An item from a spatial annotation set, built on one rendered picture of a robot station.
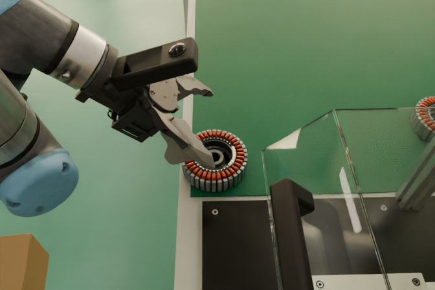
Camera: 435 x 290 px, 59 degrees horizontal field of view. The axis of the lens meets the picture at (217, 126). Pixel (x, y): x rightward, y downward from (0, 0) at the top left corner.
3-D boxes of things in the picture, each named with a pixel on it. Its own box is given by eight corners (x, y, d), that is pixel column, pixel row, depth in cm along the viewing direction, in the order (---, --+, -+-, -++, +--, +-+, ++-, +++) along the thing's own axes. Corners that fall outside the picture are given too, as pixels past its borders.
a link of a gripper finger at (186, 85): (186, 94, 67) (149, 96, 60) (209, 76, 64) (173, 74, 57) (194, 110, 67) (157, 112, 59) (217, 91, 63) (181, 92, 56)
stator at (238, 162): (175, 188, 64) (173, 175, 61) (189, 136, 71) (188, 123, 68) (241, 198, 62) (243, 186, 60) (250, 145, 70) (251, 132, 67)
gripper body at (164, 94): (150, 109, 61) (81, 70, 55) (184, 79, 56) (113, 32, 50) (145, 146, 56) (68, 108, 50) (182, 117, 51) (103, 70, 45)
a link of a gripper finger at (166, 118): (191, 142, 55) (155, 93, 54) (200, 136, 54) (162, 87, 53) (175, 155, 51) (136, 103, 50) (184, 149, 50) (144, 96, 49)
